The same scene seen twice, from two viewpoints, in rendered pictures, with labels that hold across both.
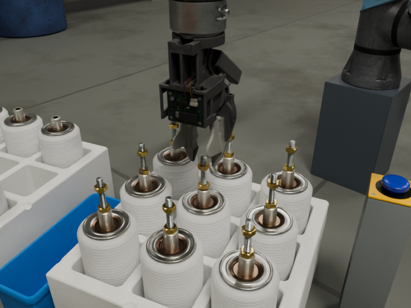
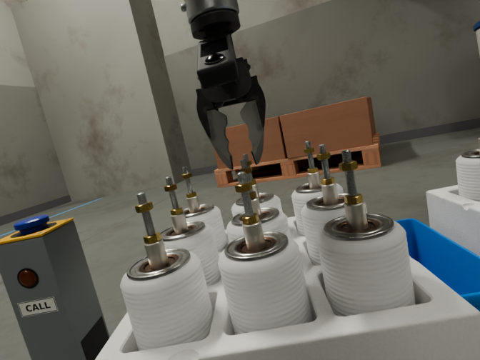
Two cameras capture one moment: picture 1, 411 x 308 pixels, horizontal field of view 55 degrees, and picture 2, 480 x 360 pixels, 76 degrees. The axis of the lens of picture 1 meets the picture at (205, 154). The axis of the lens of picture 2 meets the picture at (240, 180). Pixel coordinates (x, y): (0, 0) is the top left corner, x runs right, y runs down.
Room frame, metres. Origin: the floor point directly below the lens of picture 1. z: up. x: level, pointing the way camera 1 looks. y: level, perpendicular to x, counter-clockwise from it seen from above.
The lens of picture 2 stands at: (0.98, -0.16, 0.39)
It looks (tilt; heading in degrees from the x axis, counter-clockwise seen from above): 9 degrees down; 160
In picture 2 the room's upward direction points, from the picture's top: 12 degrees counter-clockwise
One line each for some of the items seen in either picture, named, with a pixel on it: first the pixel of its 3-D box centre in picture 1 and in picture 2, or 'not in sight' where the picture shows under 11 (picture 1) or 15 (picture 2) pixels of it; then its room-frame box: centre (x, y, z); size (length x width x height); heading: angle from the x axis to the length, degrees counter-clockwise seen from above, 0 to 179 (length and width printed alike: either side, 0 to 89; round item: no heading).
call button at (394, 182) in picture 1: (394, 186); (33, 226); (0.50, -0.29, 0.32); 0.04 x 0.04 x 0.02
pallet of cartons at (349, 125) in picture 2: not in sight; (297, 141); (-1.09, 1.12, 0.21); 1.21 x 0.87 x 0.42; 50
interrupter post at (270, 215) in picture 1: (270, 213); (179, 223); (0.50, -0.10, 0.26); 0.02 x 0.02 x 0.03
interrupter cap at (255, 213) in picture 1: (269, 219); (181, 231); (0.50, -0.10, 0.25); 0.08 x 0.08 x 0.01
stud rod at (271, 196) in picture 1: (271, 194); (173, 200); (0.50, -0.10, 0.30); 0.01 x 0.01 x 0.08
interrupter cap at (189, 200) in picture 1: (203, 201); (255, 216); (0.55, 0.00, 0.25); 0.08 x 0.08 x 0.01
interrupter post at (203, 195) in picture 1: (203, 195); (253, 208); (0.55, 0.00, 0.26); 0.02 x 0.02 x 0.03
